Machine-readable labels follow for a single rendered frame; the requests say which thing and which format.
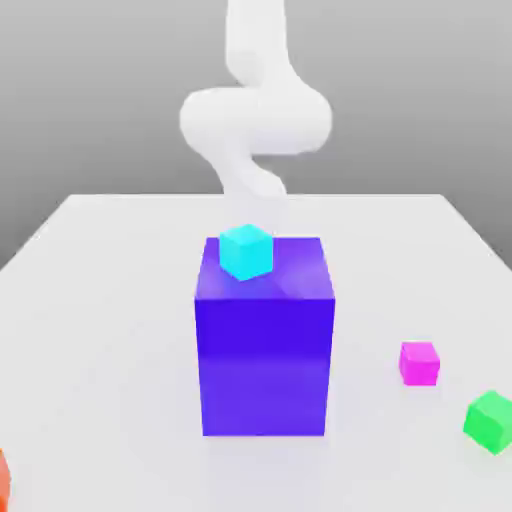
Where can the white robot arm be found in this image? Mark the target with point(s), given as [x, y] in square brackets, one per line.
[256, 120]

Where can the large purple box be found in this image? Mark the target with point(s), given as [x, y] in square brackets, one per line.
[264, 360]

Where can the small cyan cube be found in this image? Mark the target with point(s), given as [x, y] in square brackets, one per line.
[246, 254]

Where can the small magenta cube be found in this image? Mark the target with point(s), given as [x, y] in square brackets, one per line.
[419, 364]

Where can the small green cube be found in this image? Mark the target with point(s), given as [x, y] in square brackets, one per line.
[488, 423]

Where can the small orange cube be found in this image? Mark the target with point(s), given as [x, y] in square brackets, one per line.
[3, 480]

